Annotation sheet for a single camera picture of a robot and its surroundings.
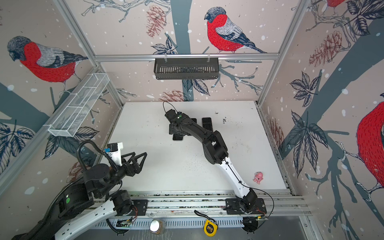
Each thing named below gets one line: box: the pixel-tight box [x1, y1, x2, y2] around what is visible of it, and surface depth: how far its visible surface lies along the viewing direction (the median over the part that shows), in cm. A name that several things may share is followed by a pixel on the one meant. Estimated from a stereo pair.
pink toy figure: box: [252, 171, 264, 185], surface depth 83 cm
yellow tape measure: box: [203, 219, 219, 237], surface depth 68 cm
